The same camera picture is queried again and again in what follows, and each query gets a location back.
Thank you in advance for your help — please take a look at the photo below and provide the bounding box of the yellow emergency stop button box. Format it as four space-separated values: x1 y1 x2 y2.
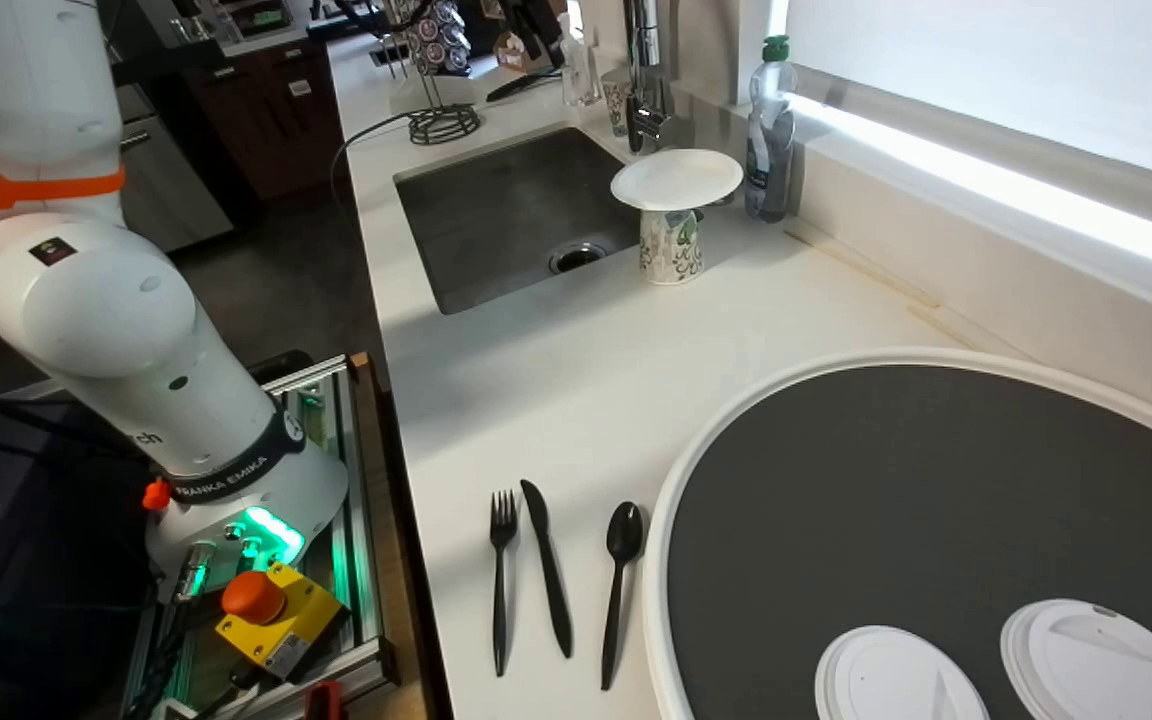
211 565 350 682

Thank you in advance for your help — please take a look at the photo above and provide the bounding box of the round sink drain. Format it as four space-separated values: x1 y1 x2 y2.
549 237 604 281

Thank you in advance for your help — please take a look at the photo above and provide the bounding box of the stainless steel appliance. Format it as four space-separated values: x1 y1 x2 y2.
112 85 235 256

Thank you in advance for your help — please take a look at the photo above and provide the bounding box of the bright window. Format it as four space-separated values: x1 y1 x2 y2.
781 0 1152 193

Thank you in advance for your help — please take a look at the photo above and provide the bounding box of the black plastic knife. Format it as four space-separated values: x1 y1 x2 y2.
516 474 575 660

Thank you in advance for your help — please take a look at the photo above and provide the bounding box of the chrome gooseneck tap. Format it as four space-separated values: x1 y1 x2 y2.
622 0 688 151

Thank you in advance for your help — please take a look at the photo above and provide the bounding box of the round black tray white rim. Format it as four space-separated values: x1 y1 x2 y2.
637 349 1152 720

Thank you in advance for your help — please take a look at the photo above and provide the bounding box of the black plastic spoon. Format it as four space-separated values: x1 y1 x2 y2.
597 496 648 691

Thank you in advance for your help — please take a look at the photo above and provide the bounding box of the black plastic fork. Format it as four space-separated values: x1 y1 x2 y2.
486 487 519 681

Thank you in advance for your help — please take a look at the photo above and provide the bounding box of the metal frame robot cart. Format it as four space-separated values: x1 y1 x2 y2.
121 350 399 720

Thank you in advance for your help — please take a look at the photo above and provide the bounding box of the patterned paper cup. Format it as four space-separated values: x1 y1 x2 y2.
637 203 707 289
597 65 641 134

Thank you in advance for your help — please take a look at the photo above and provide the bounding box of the brown wooden cabinet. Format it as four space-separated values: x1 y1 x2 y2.
179 36 342 203

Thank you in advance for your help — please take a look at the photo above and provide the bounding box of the stainless steel sink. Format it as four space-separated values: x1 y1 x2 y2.
393 123 648 319

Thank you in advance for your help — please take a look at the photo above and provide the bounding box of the white round plate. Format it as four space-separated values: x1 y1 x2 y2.
610 145 750 216

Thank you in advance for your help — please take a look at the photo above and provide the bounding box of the white plastic cup lid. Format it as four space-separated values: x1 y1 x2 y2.
995 595 1152 720
814 619 991 720

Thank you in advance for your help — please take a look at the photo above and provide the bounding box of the clear bottle with green cap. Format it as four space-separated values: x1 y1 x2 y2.
739 30 810 224

